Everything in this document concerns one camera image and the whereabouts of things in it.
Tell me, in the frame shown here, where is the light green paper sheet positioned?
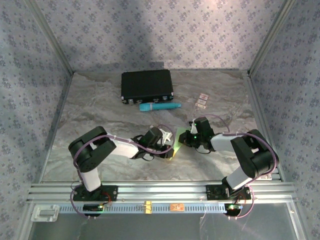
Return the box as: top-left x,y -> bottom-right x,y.
167,126 -> 194,161

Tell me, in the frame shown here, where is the teal cylindrical tube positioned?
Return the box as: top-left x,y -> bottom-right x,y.
139,102 -> 182,113

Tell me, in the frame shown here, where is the clear packet with printed cards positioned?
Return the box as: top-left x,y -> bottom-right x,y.
194,93 -> 210,109

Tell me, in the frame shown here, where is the orange label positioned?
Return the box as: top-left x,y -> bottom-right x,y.
169,202 -> 185,212

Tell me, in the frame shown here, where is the black hard case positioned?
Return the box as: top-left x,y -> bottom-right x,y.
120,69 -> 175,105

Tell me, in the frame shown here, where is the small black board, green light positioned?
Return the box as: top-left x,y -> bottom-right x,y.
83,203 -> 105,212
224,203 -> 243,212

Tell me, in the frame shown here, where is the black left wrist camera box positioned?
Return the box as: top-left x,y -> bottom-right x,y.
142,126 -> 164,148

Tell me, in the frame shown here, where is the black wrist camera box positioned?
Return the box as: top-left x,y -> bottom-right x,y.
193,116 -> 215,138
142,126 -> 164,148

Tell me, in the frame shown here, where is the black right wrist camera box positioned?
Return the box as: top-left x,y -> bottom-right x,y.
193,116 -> 215,138

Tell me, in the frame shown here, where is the aluminium mounting rail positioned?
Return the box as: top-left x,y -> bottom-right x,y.
26,181 -> 297,202

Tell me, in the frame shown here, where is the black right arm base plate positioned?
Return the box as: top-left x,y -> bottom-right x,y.
205,184 -> 252,201

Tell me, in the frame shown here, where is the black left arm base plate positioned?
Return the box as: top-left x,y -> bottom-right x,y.
72,184 -> 119,202

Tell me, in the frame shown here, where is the slotted grey cable duct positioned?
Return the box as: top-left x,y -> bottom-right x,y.
58,202 -> 227,215

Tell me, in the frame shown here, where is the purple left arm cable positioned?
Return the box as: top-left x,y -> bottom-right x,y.
69,124 -> 176,221

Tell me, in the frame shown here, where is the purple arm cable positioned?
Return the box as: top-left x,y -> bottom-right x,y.
202,114 -> 280,221
69,124 -> 176,221

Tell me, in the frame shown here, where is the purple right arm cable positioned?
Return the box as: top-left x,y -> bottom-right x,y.
202,114 -> 280,221

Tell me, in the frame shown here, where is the grey metal bracket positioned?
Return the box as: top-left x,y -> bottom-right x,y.
30,204 -> 60,223

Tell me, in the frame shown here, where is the aluminium frame post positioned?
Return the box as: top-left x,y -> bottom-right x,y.
247,0 -> 297,76

